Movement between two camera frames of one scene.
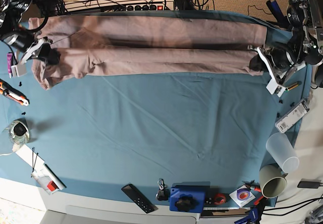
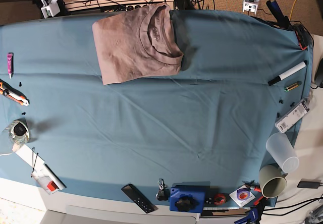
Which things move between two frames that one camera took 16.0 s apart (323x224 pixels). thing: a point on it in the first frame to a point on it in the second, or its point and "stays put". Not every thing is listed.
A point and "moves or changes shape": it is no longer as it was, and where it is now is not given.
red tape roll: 220,199 stays put
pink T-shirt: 145,45 moves or changes shape
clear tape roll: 18,131 stays put
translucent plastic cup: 281,149 stays put
